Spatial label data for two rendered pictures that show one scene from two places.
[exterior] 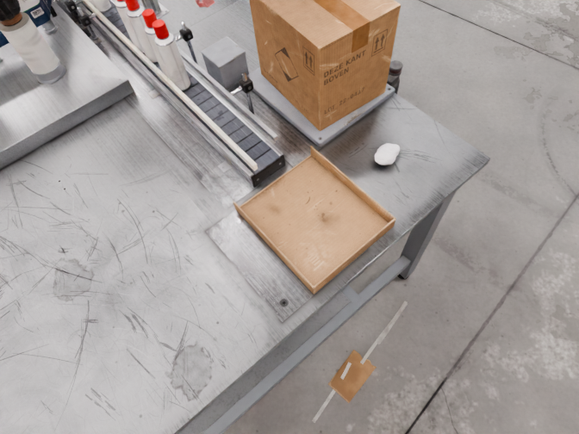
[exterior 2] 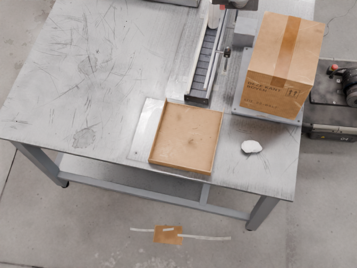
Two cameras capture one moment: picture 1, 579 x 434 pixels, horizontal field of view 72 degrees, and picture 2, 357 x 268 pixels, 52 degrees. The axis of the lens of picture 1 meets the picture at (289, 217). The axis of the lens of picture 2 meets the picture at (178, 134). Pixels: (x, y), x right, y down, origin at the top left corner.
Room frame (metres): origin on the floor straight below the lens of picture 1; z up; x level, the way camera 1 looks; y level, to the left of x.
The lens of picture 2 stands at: (0.04, -0.54, 2.23)
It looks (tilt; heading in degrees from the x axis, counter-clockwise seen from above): 64 degrees down; 50
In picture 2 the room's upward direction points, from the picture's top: 4 degrees counter-clockwise
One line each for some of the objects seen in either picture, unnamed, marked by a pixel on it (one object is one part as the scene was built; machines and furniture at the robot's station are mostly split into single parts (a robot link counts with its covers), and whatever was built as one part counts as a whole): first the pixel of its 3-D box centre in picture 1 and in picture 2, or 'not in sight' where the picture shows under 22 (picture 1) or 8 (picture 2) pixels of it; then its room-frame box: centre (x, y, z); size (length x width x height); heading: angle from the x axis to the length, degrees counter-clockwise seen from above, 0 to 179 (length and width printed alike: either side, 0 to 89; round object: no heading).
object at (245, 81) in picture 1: (242, 101); (221, 58); (0.84, 0.08, 0.91); 0.07 x 0.03 x 0.16; 123
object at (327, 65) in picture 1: (320, 44); (280, 67); (0.93, -0.15, 0.99); 0.30 x 0.24 x 0.27; 28
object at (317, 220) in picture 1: (312, 213); (187, 134); (0.49, -0.06, 0.85); 0.30 x 0.26 x 0.04; 33
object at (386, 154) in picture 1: (388, 153); (251, 147); (0.64, -0.28, 0.85); 0.08 x 0.07 x 0.04; 104
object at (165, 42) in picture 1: (171, 57); (214, 9); (0.97, 0.26, 0.98); 0.05 x 0.05 x 0.20
